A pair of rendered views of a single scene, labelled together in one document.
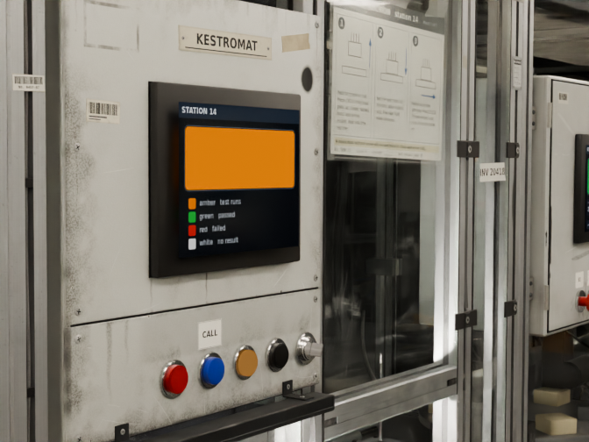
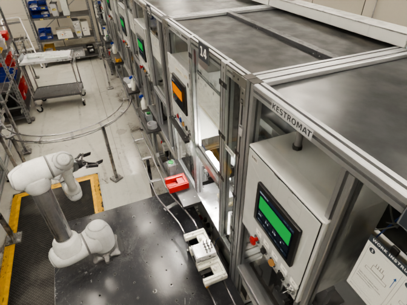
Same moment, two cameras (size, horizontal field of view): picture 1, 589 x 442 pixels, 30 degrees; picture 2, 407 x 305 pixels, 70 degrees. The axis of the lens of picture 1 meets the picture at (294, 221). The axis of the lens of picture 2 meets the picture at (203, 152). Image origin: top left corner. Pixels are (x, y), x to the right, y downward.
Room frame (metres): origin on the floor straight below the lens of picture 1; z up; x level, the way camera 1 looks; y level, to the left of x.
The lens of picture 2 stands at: (2.26, -1.30, 2.45)
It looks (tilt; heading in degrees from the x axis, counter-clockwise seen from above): 37 degrees down; 122
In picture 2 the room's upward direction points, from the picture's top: 1 degrees counter-clockwise
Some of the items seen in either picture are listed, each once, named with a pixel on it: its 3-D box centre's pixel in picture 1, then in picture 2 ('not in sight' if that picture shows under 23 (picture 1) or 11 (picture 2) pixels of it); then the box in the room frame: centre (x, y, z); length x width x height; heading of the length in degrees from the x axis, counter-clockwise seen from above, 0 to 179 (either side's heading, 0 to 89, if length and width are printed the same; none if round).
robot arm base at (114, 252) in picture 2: not in sight; (105, 249); (1.02, -0.65, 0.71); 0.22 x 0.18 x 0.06; 144
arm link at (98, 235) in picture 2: not in sight; (98, 235); (1.00, -0.65, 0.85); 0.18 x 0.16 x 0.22; 68
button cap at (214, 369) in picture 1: (209, 370); not in sight; (1.20, 0.09, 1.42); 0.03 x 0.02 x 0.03; 144
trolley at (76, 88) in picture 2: not in sight; (54, 79); (-2.51, 1.42, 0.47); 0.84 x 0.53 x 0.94; 48
